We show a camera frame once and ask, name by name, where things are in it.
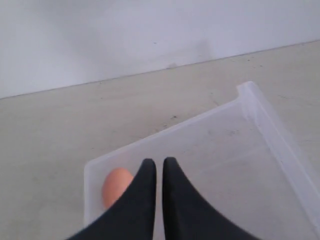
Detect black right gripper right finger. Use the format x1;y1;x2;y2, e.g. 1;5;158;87
162;157;253;240

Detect brown egg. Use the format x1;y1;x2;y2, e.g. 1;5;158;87
101;167;134;209

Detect clear plastic container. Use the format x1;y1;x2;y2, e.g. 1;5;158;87
84;81;320;240

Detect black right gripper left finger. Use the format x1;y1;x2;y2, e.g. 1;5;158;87
70;158;157;240

